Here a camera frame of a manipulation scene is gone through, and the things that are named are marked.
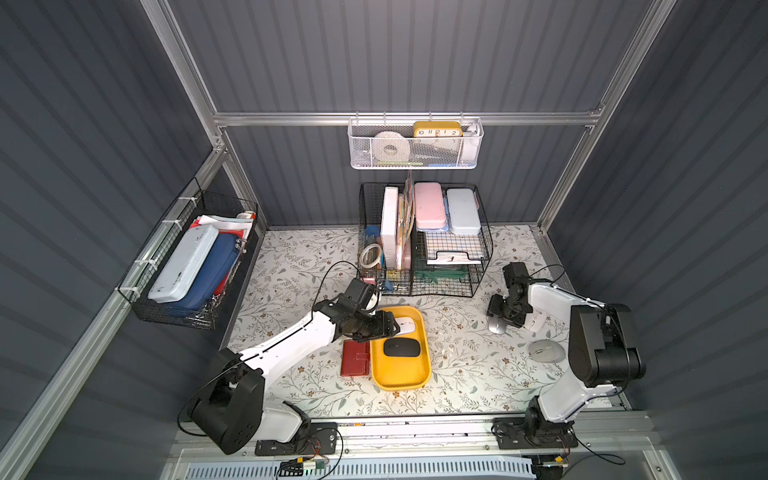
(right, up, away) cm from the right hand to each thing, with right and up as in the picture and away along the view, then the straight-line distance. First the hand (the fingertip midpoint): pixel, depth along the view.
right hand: (503, 323), depth 94 cm
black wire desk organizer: (-26, +27, +2) cm, 37 cm away
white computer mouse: (-31, 0, -2) cm, 31 cm away
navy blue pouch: (-76, +19, -25) cm, 83 cm away
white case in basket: (-82, +16, -31) cm, 89 cm away
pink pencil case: (-24, +37, -2) cm, 44 cm away
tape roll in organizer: (-42, +25, +9) cm, 50 cm away
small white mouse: (+9, +2, -2) cm, 9 cm away
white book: (-36, +29, -8) cm, 47 cm away
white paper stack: (-17, +21, -4) cm, 27 cm away
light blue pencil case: (-13, +36, +1) cm, 38 cm away
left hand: (-35, 0, -12) cm, 37 cm away
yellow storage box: (-35, -12, -11) cm, 39 cm away
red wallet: (-46, -8, -9) cm, 48 cm away
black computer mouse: (-32, -6, -6) cm, 34 cm away
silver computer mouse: (-3, 0, -2) cm, 4 cm away
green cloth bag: (-22, +15, -1) cm, 27 cm away
